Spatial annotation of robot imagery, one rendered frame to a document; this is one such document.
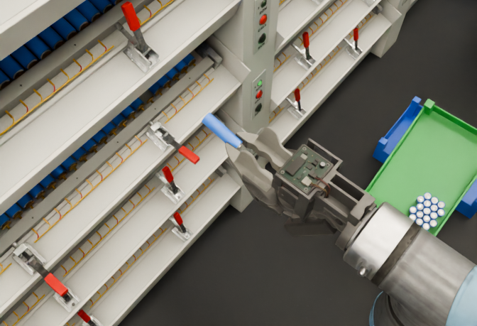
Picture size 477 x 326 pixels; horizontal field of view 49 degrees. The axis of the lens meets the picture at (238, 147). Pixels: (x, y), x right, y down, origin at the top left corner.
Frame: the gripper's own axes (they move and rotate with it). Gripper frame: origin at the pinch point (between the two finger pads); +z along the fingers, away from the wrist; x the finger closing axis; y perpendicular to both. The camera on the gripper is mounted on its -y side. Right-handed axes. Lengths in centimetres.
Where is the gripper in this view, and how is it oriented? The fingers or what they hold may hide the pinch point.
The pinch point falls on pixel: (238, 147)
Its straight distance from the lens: 73.9
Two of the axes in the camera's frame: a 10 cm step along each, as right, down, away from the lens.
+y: 0.2, -5.2, -8.5
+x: -6.5, 6.4, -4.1
